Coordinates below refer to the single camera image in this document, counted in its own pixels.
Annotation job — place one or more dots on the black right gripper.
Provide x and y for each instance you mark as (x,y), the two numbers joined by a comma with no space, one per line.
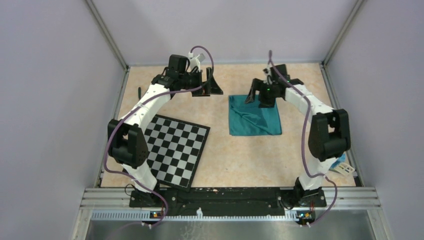
(258,85)

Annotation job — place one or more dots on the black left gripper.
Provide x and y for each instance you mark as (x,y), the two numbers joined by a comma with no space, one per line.
(211,87)

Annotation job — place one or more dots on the teal cloth napkin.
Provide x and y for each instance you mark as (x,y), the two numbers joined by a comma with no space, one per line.
(249,120)

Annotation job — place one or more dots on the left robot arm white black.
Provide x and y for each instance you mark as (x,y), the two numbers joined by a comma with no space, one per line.
(126,137)

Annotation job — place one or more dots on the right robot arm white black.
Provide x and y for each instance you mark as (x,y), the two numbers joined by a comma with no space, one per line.
(325,133)

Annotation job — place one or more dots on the black white checkerboard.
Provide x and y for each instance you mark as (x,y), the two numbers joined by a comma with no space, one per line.
(175,149)

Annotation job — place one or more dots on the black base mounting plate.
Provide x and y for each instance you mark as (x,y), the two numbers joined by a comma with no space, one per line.
(270,195)

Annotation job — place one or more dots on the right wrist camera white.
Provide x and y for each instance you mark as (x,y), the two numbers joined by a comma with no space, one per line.
(268,76)

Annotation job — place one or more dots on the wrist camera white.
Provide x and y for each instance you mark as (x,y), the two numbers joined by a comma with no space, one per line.
(268,76)
(195,61)

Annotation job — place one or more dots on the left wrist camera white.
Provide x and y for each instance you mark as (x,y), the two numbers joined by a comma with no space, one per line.
(195,61)

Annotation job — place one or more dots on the aluminium front rail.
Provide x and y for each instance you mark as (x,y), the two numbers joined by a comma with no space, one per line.
(352,213)

